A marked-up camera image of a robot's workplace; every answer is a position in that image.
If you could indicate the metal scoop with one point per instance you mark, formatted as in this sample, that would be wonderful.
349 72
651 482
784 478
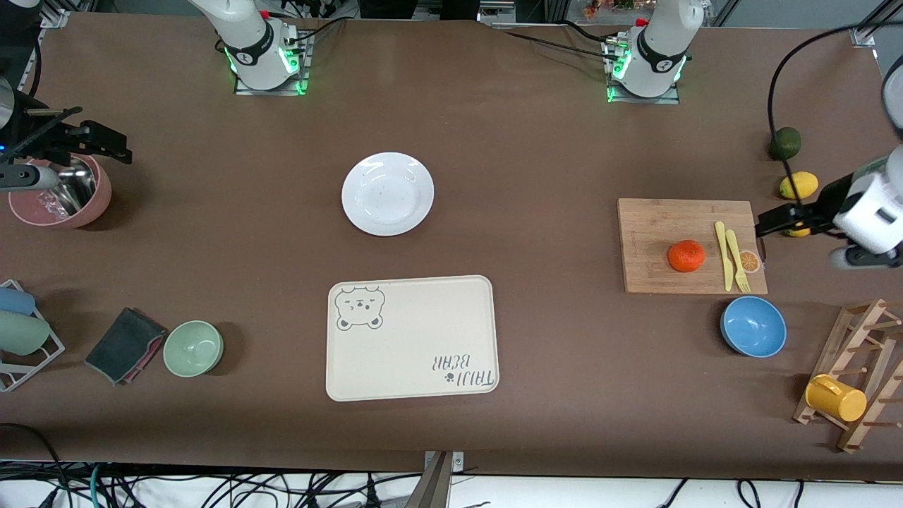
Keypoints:
77 187

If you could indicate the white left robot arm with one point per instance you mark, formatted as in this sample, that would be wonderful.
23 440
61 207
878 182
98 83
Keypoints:
656 49

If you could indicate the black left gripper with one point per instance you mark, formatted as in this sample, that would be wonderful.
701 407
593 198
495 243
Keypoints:
827 200

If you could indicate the orange fruit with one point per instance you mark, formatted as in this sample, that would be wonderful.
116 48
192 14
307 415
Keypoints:
686 256

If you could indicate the yellow plastic cup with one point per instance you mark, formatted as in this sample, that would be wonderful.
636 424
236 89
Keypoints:
836 398

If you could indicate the orange slice toy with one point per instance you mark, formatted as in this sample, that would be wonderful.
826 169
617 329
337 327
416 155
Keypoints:
750 262

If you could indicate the yellow plastic fork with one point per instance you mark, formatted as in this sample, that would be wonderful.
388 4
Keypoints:
734 250

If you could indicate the pink bowl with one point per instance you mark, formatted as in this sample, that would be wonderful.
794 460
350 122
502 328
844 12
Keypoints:
95 204

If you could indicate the blue bowl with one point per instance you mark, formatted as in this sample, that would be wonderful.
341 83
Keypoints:
753 327

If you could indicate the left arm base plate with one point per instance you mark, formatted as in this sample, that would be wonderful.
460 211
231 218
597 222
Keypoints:
645 100

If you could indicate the dark green avocado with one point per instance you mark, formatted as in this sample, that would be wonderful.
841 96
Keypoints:
784 144

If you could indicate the cream tray with bear print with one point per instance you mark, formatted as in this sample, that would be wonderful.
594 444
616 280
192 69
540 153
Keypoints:
413 346

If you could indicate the pale green cup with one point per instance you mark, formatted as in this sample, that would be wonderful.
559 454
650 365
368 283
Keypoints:
21 333

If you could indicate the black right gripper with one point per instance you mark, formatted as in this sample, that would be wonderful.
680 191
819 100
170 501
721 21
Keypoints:
41 136

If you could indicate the wooden cutting board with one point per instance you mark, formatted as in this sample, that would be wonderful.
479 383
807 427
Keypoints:
656 226

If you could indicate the wooden peg rack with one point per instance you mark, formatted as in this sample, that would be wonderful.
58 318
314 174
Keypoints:
875 416

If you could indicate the yellow plastic knife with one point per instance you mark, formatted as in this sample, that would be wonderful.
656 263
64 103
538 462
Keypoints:
724 261

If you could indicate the light green bowl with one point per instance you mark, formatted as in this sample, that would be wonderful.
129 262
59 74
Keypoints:
193 349

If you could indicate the light blue cup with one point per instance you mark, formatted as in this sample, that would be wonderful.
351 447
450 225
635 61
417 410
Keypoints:
15 301

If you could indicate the white round plate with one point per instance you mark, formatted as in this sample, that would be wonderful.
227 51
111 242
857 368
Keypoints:
388 194

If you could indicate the yellow lemon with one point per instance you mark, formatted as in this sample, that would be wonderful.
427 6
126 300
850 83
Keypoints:
801 232
798 185

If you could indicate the aluminium frame bar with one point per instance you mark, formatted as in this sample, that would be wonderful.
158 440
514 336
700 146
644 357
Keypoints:
871 25
55 14

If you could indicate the dark grey folded cloth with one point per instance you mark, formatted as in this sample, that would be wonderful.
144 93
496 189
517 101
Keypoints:
123 346

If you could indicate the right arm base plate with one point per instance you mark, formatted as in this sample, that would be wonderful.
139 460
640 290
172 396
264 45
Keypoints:
271 92

